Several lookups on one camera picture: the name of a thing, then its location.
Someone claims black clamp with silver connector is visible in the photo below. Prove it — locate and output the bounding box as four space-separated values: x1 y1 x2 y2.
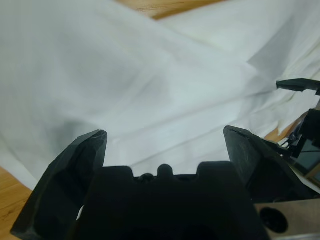
281 132 300 152

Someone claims white t-shirt with small print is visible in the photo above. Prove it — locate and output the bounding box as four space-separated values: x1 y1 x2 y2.
0 0 320 193

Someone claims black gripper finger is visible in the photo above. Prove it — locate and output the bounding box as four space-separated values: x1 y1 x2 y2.
275 78 320 96
223 124 320 204
9 129 109 237

